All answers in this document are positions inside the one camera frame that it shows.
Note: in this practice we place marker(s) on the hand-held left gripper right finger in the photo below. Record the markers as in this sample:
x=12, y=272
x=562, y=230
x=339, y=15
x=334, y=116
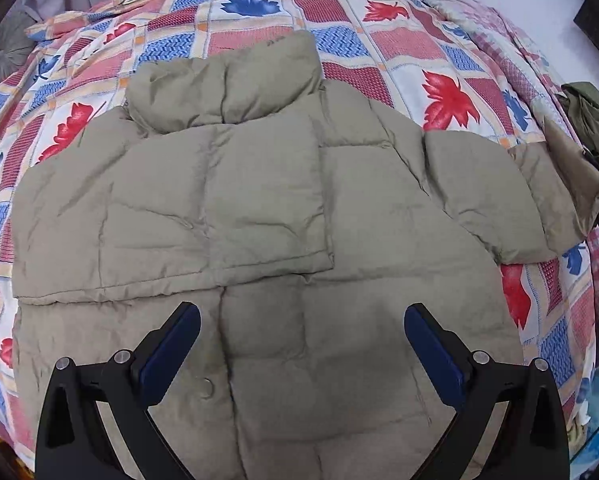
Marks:
x=437, y=355

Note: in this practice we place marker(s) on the pink floral quilt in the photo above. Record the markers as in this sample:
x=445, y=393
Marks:
x=484, y=20

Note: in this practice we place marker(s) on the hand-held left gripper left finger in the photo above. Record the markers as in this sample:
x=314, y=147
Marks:
x=172, y=355

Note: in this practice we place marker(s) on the olive green garment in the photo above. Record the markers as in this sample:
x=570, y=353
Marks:
x=589, y=115

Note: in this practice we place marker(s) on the khaki puffer jacket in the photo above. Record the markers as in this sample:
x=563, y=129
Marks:
x=279, y=210

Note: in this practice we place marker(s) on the grey round cushion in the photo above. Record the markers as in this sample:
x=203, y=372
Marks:
x=4, y=55

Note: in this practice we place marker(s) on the blue printed bag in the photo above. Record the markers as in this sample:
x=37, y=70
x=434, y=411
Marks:
x=597, y=410

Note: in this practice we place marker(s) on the maple leaf checked quilt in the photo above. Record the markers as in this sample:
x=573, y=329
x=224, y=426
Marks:
x=404, y=75

